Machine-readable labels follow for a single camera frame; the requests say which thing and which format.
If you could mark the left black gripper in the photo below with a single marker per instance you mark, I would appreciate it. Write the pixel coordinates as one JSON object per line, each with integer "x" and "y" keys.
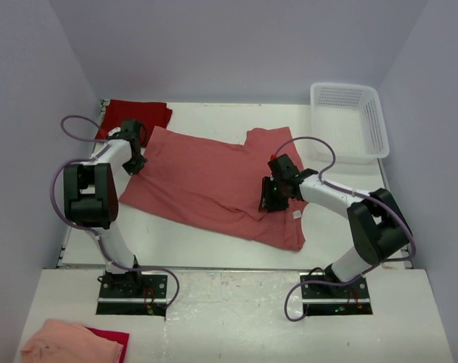
{"x": 135, "y": 168}

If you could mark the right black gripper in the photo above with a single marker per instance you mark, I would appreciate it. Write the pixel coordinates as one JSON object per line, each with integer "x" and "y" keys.
{"x": 268, "y": 203}

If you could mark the salmon pink t shirt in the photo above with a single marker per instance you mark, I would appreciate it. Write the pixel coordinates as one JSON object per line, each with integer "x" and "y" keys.
{"x": 215, "y": 186}

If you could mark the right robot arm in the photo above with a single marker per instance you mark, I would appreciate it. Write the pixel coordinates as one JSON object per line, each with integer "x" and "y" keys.
{"x": 377, "y": 226}

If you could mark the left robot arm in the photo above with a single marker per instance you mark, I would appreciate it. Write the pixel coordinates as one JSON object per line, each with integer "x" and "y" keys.
{"x": 91, "y": 203}

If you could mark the folded dark red shirt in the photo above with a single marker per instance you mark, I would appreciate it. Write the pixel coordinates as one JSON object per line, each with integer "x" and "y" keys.
{"x": 149, "y": 114}

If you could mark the white plastic basket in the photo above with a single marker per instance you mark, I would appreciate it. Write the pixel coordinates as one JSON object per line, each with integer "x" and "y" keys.
{"x": 349, "y": 117}

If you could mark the folded red shirt front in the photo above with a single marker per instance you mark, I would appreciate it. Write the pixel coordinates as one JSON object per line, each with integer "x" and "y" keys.
{"x": 114, "y": 336}

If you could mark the folded light pink shirt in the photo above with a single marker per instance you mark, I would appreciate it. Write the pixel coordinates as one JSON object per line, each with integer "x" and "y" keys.
{"x": 59, "y": 341}

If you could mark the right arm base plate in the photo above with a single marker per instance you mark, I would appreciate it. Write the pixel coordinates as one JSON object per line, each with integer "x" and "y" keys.
{"x": 322, "y": 300}

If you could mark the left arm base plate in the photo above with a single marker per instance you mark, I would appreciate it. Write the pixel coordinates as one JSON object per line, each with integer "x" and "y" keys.
{"x": 132, "y": 294}

